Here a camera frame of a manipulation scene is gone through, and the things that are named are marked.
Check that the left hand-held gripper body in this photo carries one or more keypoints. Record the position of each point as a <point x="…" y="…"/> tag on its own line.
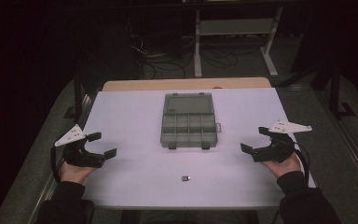
<point x="80" y="158"/>

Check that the small grey metal plug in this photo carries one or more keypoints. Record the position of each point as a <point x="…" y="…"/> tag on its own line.
<point x="185" y="178"/>

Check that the person's right hand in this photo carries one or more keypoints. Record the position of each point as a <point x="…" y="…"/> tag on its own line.
<point x="284" y="168"/>

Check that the grey plastic organizer box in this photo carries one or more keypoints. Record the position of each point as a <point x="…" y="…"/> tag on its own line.
<point x="188" y="124"/>

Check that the aluminium floor rail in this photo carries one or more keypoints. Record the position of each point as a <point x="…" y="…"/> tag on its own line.
<point x="45" y="196"/>
<point x="348" y="143"/>

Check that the person's left hand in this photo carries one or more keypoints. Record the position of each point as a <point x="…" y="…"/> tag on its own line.
<point x="74" y="173"/>

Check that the white metal desk frame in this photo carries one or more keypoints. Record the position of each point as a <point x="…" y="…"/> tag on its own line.
<point x="234" y="27"/>

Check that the black metal stand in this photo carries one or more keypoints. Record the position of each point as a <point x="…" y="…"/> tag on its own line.
<point x="77" y="93"/>
<point x="335" y="93"/>

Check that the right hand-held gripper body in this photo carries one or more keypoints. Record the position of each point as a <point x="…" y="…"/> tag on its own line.
<point x="278" y="151"/>

